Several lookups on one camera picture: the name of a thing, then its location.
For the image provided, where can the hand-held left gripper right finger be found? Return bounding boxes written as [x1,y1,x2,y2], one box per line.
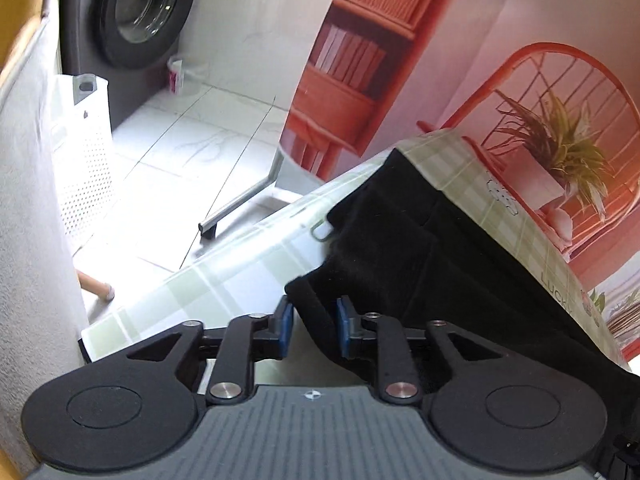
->
[337,296,501,405]

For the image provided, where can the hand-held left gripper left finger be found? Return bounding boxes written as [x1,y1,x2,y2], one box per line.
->
[120,295,296,406]

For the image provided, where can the black pants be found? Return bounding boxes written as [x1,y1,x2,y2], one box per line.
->
[284,147,640,443]

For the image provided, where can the green plaid tablecloth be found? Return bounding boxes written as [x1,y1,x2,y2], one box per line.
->
[80,129,634,397]

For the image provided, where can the metal backdrop stand leg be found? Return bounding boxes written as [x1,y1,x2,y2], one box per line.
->
[198,148,286,239]

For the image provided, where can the wooden furniture leg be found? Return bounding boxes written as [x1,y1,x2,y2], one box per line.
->
[75,268,115,302]

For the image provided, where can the white perforated laundry basket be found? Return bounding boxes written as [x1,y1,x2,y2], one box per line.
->
[49,73,122,252]

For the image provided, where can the grey fabric cover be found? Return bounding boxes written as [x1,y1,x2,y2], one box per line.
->
[0,14,90,477]

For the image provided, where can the white plastic cup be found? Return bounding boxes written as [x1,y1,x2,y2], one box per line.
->
[167,54,209,95]

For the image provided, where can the grey front-load washing machine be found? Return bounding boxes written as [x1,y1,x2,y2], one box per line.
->
[57,0,202,132]

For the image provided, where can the yellow wooden furniture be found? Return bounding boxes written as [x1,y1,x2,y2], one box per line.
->
[0,0,57,73]

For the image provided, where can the printed room scene wall poster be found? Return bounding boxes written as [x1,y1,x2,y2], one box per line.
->
[277,0,640,362]

